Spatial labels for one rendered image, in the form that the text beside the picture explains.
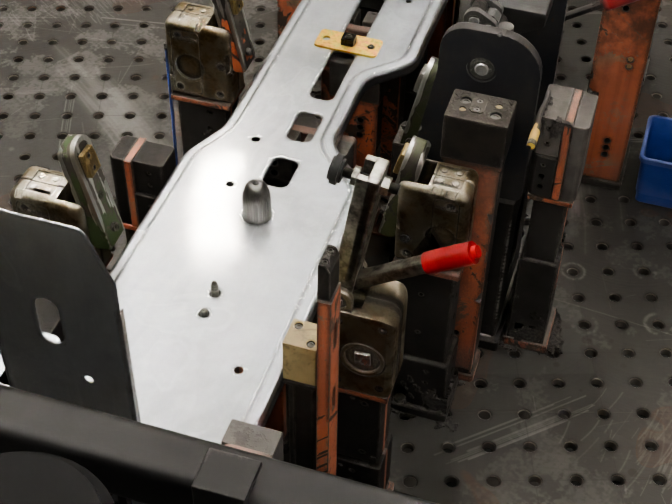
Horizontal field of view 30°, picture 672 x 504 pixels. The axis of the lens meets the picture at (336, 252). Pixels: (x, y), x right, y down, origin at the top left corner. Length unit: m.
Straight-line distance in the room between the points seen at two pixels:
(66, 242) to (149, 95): 1.16
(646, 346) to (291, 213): 0.56
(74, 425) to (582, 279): 1.32
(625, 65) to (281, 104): 0.51
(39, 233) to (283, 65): 0.74
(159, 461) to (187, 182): 0.96
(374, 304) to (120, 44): 1.06
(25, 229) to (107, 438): 0.43
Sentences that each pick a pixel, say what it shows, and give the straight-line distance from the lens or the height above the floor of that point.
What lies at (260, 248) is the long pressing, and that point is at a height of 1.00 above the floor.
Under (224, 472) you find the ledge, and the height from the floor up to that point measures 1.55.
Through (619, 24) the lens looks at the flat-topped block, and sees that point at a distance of 1.76.
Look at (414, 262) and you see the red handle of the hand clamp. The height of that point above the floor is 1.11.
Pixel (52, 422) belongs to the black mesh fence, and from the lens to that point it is 0.51.
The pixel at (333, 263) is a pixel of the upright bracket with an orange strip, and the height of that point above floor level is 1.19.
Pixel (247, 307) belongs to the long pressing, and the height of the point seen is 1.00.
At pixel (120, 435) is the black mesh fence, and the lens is 0.50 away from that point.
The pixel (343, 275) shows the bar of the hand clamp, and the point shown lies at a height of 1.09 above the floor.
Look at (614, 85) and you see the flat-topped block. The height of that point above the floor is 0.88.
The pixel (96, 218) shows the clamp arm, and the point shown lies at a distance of 1.36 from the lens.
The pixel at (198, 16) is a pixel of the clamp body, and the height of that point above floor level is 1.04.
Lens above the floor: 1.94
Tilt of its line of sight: 45 degrees down
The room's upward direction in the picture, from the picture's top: 1 degrees clockwise
